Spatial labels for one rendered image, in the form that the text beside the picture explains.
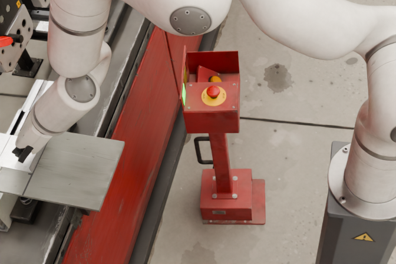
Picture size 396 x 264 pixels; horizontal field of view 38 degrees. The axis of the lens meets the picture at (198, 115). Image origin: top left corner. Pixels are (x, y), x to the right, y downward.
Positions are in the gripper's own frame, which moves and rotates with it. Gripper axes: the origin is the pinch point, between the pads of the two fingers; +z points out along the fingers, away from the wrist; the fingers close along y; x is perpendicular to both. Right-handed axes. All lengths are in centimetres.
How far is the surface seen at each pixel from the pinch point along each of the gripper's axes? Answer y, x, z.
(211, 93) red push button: -39, 41, -1
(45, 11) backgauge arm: -58, -7, 33
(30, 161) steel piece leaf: 1.8, 3.8, 5.1
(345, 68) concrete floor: -121, 121, 37
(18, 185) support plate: 8.2, 3.7, 5.5
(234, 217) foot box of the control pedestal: -36, 93, 56
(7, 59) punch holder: -11.1, -12.4, -8.7
